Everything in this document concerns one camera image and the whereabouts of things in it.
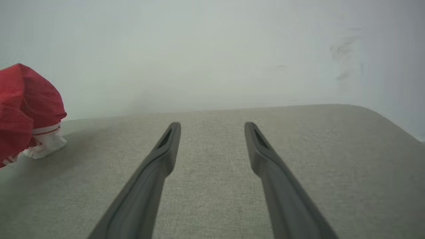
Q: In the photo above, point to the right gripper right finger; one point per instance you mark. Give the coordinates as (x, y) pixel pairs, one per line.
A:
(282, 192)

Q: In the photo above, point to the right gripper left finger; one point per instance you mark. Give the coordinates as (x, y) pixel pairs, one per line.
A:
(146, 186)

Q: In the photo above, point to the red basketball jersey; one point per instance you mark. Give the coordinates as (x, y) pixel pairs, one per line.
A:
(20, 99)

